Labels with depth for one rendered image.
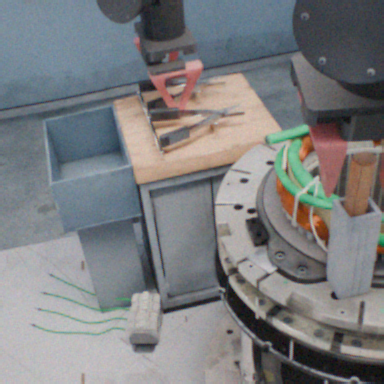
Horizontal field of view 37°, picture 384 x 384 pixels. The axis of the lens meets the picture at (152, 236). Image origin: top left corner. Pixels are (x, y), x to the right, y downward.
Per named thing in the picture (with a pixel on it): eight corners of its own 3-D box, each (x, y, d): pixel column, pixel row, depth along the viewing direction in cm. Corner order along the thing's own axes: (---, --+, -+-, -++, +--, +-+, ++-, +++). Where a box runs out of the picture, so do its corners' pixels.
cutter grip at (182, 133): (163, 148, 73) (161, 138, 72) (160, 146, 74) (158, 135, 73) (190, 138, 74) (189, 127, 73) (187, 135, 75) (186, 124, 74)
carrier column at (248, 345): (246, 390, 78) (241, 284, 64) (241, 374, 79) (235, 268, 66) (264, 386, 78) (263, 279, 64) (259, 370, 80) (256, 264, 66)
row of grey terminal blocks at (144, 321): (158, 353, 87) (154, 335, 84) (127, 352, 88) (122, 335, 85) (165, 302, 94) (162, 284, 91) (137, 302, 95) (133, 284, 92)
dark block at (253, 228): (258, 222, 58) (258, 212, 57) (268, 244, 56) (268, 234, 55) (244, 225, 58) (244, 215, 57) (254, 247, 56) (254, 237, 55)
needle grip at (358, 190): (354, 228, 45) (365, 167, 41) (338, 216, 46) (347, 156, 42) (369, 219, 45) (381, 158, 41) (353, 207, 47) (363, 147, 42)
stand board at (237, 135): (136, 185, 75) (133, 170, 73) (115, 114, 89) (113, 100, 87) (286, 151, 76) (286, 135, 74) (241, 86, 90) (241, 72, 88)
